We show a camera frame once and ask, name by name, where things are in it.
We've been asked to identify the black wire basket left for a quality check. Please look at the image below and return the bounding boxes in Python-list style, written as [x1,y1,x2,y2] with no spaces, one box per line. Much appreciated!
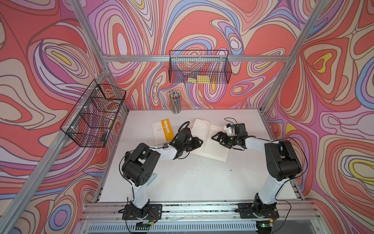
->
[60,80,126,148]

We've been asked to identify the black wire basket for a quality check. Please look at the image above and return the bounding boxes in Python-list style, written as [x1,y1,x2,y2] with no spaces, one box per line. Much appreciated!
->
[60,80,126,148]
[168,49,232,84]

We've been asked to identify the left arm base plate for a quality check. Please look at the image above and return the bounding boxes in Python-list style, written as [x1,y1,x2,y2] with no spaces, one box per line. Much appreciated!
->
[122,204,163,221]

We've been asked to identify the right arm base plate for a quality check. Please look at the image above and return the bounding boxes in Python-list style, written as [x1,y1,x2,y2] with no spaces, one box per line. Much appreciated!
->
[234,201,280,220]

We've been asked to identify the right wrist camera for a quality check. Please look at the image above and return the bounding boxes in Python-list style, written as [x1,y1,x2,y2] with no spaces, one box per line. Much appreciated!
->
[224,124,235,136]

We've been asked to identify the yellow sticky notes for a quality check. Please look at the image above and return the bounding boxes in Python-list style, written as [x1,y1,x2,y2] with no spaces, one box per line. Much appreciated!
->
[187,75,211,84]

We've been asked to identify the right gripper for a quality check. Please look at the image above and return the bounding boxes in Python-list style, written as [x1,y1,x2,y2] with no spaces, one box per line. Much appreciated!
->
[211,132,239,148]

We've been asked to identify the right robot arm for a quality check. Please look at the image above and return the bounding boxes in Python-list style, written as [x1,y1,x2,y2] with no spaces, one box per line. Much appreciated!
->
[211,123,303,219]

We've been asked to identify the cream lined notebook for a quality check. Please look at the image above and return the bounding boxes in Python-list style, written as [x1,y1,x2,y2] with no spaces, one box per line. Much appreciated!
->
[191,119,228,162]
[152,119,174,145]

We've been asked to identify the metal pen cup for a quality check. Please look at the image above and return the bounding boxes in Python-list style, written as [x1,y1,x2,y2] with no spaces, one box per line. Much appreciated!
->
[169,90,181,114]

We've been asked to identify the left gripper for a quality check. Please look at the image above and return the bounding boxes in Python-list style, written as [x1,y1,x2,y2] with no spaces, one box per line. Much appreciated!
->
[181,136,204,152]

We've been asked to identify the black wire basket back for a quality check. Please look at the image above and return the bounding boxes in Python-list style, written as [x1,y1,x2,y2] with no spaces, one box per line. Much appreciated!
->
[168,49,232,84]

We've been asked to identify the light blue white stapler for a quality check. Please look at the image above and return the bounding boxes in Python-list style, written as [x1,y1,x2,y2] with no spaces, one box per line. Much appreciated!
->
[147,173,157,186]

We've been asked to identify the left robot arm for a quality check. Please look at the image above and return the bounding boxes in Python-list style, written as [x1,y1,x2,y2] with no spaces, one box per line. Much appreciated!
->
[120,127,204,209]

